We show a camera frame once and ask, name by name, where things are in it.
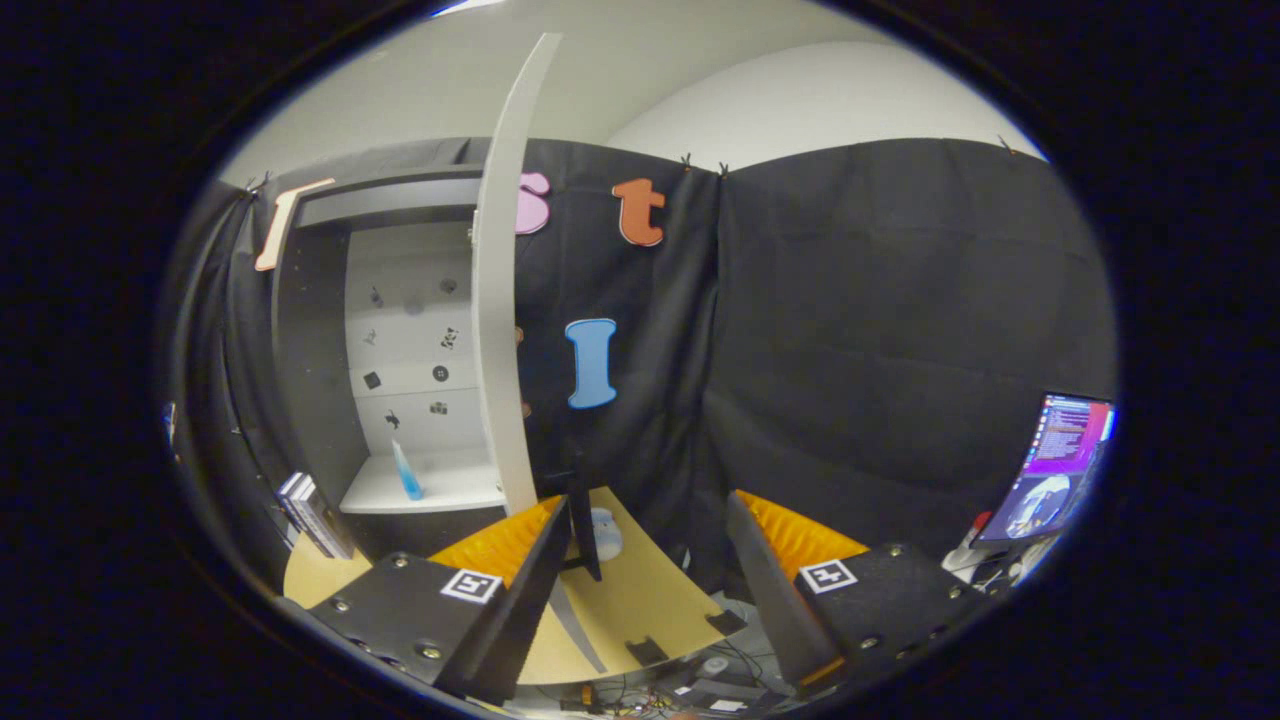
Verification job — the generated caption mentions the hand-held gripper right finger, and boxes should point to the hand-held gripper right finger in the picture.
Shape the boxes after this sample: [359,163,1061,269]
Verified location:
[727,490,996,701]

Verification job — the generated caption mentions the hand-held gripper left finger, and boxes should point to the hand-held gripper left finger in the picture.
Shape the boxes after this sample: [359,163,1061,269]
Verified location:
[285,495,573,706]

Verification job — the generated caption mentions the black door handle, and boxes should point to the black door handle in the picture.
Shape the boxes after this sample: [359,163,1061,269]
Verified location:
[565,450,604,583]

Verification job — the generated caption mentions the white blue tube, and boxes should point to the white blue tube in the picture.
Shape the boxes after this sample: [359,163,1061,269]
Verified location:
[390,440,426,501]

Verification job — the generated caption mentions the white cabinet door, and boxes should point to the white cabinet door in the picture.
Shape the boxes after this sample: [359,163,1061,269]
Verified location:
[470,33,564,518]

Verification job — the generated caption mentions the white round object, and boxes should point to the white round object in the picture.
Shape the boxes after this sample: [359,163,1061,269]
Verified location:
[590,507,625,563]

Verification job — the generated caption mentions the white cabinet shelf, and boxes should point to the white cabinet shelf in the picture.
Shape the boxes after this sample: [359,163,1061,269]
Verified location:
[340,452,506,515]

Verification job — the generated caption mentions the black backdrop cloth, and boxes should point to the black backdrop cloth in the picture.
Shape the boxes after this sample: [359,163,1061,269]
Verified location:
[165,137,1116,601]

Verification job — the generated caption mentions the dark grey cabinet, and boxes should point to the dark grey cabinet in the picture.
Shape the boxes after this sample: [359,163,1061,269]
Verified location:
[270,165,511,561]

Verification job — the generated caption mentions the computer monitor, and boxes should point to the computer monitor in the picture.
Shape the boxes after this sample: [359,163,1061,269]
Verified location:
[975,392,1116,546]

